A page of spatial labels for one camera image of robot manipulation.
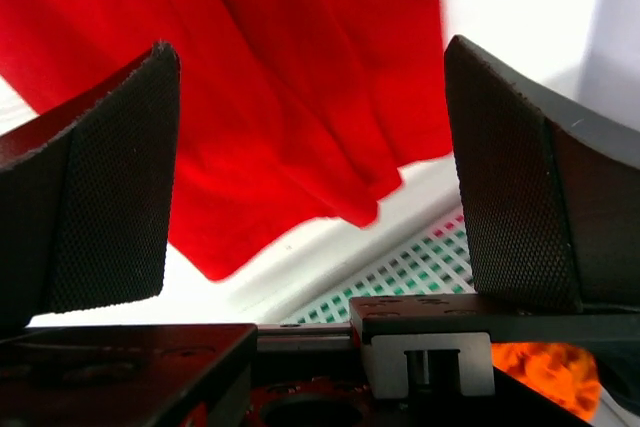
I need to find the white plastic basket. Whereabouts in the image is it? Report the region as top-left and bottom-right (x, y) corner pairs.
(224, 156), (476, 326)

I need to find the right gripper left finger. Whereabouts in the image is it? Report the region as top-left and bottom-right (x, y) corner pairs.
(1, 42), (181, 329)

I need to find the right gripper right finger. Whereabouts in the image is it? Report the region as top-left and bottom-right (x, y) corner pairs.
(444, 35), (639, 312)

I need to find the orange t shirt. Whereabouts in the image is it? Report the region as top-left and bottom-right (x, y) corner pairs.
(492, 342), (602, 421)

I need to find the red t shirt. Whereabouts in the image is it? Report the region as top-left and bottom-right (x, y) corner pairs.
(1, 0), (452, 281)

